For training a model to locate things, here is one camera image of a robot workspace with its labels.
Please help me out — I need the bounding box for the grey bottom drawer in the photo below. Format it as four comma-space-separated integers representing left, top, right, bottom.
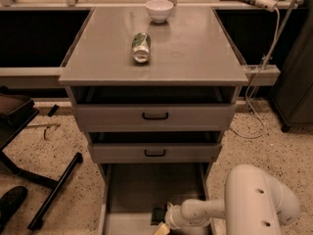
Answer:
99, 164, 208, 235

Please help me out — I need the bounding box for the black top drawer handle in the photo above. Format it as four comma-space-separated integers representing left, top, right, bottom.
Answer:
142, 112, 169, 120

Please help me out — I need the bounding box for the grey top drawer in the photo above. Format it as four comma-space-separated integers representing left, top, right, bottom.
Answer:
71, 86, 237, 133

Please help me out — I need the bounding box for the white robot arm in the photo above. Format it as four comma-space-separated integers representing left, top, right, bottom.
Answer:
153, 164, 300, 235

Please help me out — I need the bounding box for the black drawer handle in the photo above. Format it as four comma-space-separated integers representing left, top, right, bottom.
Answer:
144, 150, 166, 158
142, 112, 169, 120

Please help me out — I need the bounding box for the green soda can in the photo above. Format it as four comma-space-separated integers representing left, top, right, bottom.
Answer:
132, 32, 151, 64

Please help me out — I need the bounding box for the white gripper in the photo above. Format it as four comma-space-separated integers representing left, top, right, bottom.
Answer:
153, 203, 183, 235

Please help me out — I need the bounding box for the grey drawer cabinet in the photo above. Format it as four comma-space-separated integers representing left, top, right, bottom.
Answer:
58, 5, 249, 235

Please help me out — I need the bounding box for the grey middle drawer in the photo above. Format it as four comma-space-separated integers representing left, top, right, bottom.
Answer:
88, 131, 221, 164

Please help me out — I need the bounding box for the white ceramic bowl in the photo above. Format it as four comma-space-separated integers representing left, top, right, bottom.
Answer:
145, 0, 174, 24

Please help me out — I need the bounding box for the black shoe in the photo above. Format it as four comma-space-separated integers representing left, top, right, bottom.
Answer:
0, 186, 27, 233

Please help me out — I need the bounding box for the white cable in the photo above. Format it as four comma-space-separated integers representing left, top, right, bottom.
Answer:
229, 7, 282, 140

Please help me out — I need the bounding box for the dark grey side cabinet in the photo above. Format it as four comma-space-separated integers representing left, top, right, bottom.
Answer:
270, 8, 313, 132

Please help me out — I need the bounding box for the green sponge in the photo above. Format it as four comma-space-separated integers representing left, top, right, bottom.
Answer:
151, 207, 166, 225

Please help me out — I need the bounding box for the grey drawer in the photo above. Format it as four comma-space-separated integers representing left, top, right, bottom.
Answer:
99, 164, 208, 235
88, 131, 221, 164
71, 86, 237, 133

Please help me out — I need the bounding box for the black middle drawer handle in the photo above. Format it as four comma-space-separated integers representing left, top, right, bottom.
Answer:
144, 150, 166, 158

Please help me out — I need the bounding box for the black chair base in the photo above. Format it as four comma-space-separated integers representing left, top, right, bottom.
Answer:
0, 87, 84, 232

